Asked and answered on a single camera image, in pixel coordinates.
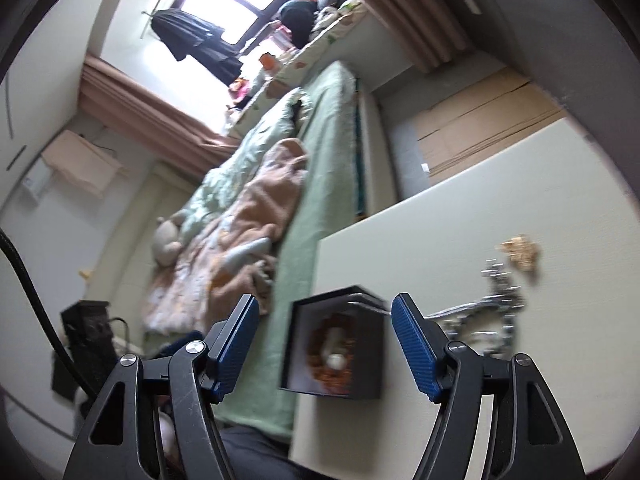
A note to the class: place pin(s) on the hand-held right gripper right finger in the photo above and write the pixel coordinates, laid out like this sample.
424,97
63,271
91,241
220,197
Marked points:
412,346

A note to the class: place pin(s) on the black jewelry box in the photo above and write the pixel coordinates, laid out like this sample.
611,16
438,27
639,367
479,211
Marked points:
331,344

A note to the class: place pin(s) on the orange cup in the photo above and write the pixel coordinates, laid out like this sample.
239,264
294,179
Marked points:
269,61

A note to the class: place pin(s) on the beige cloth cover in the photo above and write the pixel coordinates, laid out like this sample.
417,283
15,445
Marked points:
80,162

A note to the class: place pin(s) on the white plush toy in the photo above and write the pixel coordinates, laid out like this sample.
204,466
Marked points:
167,243

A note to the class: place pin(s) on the dark round cushion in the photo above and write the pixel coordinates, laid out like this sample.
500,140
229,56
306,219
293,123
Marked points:
298,19

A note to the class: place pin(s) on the black speaker box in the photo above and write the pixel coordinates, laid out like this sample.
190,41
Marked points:
85,330

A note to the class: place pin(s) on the beige fleece blanket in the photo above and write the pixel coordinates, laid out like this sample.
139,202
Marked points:
235,240

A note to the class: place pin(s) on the dark hanging clothes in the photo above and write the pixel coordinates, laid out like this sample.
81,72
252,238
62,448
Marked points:
200,40

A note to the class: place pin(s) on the green floral quilt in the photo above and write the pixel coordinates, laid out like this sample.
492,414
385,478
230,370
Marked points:
235,170

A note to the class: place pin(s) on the brown curtain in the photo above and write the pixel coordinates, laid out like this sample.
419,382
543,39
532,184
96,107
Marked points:
150,105
400,5

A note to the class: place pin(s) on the bed with green sheet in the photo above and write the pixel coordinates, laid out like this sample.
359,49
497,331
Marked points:
320,170

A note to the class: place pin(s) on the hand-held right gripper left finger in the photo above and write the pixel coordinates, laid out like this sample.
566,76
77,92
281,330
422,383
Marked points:
239,346

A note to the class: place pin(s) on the cardboard sheets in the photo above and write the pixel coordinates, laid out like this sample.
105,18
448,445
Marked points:
485,120

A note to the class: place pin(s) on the gold jewelry piece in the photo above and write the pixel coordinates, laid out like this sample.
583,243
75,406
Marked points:
520,253

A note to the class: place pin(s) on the patterned windowsill cushion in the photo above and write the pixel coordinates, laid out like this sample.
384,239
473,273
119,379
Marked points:
310,50

